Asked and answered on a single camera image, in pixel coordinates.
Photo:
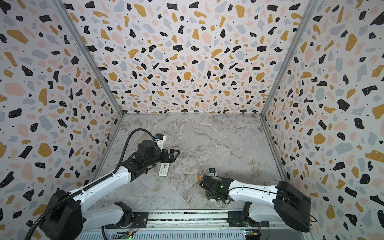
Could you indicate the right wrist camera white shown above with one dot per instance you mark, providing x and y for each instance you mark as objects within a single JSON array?
[{"x": 212, "y": 172}]

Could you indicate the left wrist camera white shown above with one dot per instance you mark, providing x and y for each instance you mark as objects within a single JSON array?
[{"x": 160, "y": 140}]

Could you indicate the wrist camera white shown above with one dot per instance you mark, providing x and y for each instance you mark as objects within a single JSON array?
[
  {"x": 212, "y": 172},
  {"x": 160, "y": 140}
]

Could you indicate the aluminium mounting rail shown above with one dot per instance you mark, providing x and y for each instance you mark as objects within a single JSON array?
[{"x": 195, "y": 225}]

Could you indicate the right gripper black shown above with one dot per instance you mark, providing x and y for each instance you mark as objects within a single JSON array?
[{"x": 204, "y": 182}]

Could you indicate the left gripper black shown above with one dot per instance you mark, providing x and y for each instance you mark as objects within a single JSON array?
[{"x": 171, "y": 158}]

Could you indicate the white remote control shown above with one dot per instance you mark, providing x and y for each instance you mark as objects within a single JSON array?
[{"x": 164, "y": 168}]

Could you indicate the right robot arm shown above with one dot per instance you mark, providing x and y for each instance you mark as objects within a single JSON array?
[{"x": 283, "y": 201}]

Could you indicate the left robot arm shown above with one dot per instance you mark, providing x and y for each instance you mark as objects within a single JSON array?
[{"x": 68, "y": 214}]

